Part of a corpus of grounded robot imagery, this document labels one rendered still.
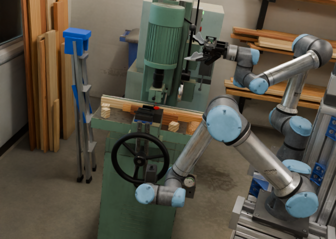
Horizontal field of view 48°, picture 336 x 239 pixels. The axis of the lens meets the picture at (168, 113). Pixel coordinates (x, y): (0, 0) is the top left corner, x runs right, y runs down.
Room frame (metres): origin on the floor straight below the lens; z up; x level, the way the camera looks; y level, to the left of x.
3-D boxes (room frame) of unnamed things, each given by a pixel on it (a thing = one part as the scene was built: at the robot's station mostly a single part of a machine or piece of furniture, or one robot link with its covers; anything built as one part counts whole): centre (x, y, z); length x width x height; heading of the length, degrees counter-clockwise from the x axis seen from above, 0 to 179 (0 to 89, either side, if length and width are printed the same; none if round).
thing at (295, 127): (1.81, -0.69, 0.98); 0.13 x 0.12 x 0.14; 23
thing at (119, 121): (1.81, 0.09, 0.87); 0.61 x 0.30 x 0.06; 87
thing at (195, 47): (2.12, -0.08, 1.23); 0.09 x 0.08 x 0.15; 177
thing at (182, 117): (1.91, -0.01, 0.92); 0.54 x 0.02 x 0.04; 87
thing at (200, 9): (2.23, -0.08, 1.40); 0.10 x 0.06 x 0.16; 177
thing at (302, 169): (1.32, -0.54, 0.98); 0.13 x 0.12 x 0.14; 176
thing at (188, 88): (2.09, -0.09, 1.02); 0.09 x 0.07 x 0.12; 87
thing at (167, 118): (1.83, 0.05, 0.93); 0.22 x 0.01 x 0.06; 87
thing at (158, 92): (1.94, 0.08, 1.03); 0.14 x 0.07 x 0.09; 177
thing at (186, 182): (1.69, -0.17, 0.65); 0.06 x 0.04 x 0.08; 87
